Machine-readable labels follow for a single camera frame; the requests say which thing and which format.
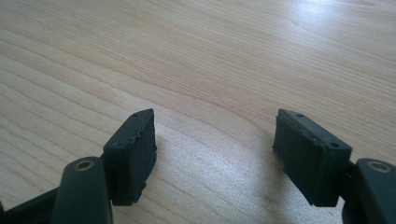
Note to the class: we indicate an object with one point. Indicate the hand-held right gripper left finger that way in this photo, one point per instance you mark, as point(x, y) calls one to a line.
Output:
point(130, 161)

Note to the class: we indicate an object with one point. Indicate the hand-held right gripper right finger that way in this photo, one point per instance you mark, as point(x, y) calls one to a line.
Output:
point(311, 161)

